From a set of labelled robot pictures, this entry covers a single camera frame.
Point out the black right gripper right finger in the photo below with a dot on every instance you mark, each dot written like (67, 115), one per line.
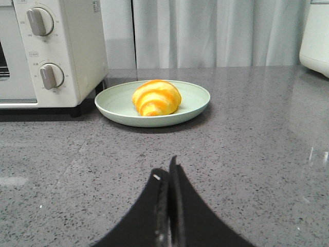
(193, 223)

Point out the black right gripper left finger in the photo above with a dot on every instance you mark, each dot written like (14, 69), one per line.
(147, 222)

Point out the yellow orange croissant bread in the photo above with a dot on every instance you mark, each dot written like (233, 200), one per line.
(156, 98)

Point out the lower grey oven knob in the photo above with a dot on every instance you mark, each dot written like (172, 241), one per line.
(52, 76)

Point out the grey oven knob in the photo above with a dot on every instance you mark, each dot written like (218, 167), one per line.
(52, 76)
(41, 21)

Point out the white toaster oven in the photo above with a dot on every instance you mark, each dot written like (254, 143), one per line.
(76, 45)

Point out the upper grey oven knob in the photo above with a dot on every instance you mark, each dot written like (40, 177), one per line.
(41, 21)

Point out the light green round plate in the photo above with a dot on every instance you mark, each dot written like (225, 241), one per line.
(115, 103)

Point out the white curtain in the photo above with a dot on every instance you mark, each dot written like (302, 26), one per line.
(187, 34)

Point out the white appliance at right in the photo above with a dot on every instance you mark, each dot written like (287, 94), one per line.
(314, 48)

